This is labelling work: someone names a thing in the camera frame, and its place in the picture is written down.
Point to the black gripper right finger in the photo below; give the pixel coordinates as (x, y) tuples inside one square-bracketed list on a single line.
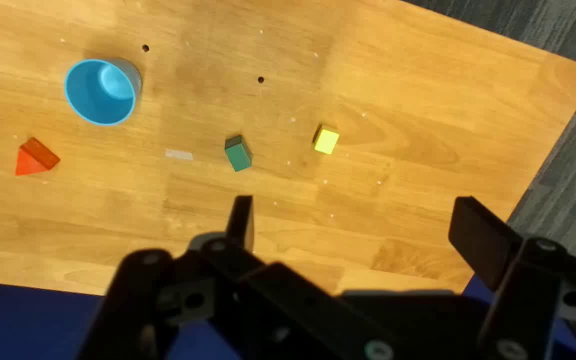
[(484, 240)]

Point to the red triangular wooden prism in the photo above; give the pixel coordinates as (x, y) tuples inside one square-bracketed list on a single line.
[(32, 160)]

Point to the small clear tape strip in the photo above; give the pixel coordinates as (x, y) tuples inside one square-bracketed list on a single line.
[(179, 154)]

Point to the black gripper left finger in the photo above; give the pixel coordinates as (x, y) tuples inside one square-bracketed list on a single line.
[(243, 223)]

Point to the yellow wooden block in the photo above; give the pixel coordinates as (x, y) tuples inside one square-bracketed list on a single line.
[(327, 141)]

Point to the blue plastic cup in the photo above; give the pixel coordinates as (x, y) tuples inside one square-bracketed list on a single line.
[(100, 92)]

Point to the green wooden block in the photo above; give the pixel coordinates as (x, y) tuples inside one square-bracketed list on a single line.
[(239, 153)]

